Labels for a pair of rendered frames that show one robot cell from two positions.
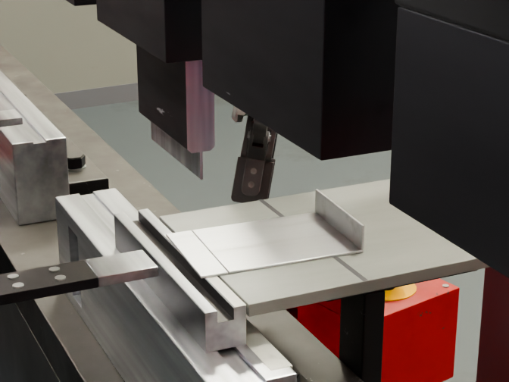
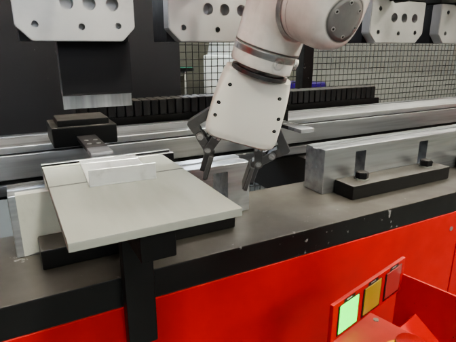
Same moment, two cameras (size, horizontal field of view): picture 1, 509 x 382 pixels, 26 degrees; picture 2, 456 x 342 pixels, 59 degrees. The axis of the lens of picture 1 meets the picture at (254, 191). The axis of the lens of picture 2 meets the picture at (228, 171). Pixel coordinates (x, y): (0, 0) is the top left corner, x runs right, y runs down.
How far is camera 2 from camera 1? 1.09 m
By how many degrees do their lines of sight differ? 81
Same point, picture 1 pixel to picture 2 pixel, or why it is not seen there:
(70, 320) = not seen: hidden behind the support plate
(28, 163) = (310, 157)
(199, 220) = (154, 159)
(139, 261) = (99, 150)
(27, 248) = (277, 190)
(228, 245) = (114, 163)
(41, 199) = (312, 178)
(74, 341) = not seen: hidden behind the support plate
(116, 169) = (406, 198)
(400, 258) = (73, 195)
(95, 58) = not seen: outside the picture
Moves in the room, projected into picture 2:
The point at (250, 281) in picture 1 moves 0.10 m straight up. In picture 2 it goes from (68, 168) to (60, 98)
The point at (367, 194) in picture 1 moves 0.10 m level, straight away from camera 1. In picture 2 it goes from (190, 189) to (271, 191)
